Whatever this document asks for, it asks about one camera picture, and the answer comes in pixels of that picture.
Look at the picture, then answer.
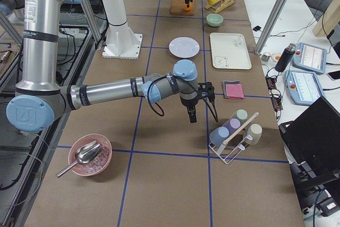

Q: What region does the orange fruit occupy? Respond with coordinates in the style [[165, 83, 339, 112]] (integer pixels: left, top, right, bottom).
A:
[[182, 3, 193, 12]]

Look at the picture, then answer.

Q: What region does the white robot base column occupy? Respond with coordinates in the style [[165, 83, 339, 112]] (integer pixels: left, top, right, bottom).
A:
[[102, 0, 143, 60]]

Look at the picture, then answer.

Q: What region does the wooden tray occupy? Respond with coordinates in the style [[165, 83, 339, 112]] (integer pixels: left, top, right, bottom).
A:
[[169, 0, 196, 16]]

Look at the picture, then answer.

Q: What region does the cream bear tray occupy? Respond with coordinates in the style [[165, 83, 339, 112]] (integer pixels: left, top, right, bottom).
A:
[[209, 32, 252, 70]]

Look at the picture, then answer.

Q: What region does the green bowl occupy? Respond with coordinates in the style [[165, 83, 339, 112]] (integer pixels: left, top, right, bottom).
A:
[[206, 13, 224, 27]]

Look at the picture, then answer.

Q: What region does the blue tumbler cup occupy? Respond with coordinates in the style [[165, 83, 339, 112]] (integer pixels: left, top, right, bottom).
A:
[[209, 127, 230, 146]]

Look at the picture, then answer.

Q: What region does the grey cloth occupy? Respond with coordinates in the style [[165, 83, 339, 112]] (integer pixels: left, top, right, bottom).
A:
[[223, 81, 241, 98]]

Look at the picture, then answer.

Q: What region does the purple tumbler cup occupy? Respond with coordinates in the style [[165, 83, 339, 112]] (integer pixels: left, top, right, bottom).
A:
[[222, 118, 241, 136]]

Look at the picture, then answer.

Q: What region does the pink cloth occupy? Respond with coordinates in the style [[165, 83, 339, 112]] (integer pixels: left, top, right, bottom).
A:
[[225, 83, 244, 99]]

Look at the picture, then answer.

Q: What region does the white round plate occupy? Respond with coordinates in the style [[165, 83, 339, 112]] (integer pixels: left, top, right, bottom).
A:
[[168, 37, 200, 58]]

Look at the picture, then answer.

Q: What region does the green tumbler cup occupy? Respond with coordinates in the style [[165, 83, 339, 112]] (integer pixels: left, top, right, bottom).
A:
[[231, 109, 248, 125]]

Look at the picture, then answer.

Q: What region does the beige tumbler cup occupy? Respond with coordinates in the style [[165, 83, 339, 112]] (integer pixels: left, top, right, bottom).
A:
[[244, 123, 262, 145]]

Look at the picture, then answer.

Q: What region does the small black device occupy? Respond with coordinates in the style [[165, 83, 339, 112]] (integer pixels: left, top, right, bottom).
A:
[[252, 26, 261, 31]]

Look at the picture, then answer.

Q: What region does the black power strip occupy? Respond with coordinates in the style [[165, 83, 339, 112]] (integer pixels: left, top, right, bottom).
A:
[[265, 76, 283, 112]]

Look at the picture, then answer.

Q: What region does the small metal tin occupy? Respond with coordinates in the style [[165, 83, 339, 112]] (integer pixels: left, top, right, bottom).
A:
[[261, 52, 271, 62]]

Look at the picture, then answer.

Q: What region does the fried egg toy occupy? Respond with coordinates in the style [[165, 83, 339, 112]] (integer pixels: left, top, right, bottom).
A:
[[271, 54, 281, 62]]

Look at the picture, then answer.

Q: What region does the metal scoop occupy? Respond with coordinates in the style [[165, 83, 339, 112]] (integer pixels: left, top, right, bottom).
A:
[[56, 141, 103, 178]]

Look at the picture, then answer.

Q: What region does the pink bowl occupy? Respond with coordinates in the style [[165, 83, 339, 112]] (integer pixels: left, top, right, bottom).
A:
[[68, 133, 112, 176]]

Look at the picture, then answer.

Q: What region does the black water bottle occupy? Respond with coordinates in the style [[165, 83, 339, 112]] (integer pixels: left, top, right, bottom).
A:
[[274, 43, 296, 73]]

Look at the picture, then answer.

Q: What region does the near teach pendant tablet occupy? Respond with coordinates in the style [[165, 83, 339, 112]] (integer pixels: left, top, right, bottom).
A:
[[284, 70, 325, 106]]

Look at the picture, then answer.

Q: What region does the teach pendant tablet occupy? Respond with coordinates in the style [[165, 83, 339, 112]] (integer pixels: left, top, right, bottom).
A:
[[292, 43, 327, 74], [284, 70, 325, 106]]

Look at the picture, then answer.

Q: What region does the black laptop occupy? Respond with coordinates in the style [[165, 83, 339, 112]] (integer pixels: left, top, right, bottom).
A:
[[279, 96, 339, 200]]

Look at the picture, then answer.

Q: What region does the far teach pendant tablet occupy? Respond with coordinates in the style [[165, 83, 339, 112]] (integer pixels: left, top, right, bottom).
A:
[[292, 43, 327, 74]]

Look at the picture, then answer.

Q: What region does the black smartphone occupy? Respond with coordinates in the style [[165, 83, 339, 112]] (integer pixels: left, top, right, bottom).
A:
[[327, 70, 340, 80]]

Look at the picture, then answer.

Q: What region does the white wire cup rack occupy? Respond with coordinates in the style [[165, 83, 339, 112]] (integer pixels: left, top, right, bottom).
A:
[[208, 112, 259, 165]]

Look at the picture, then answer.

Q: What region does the aluminium frame post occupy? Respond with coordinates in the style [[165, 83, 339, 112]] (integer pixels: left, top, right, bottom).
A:
[[253, 0, 287, 55]]

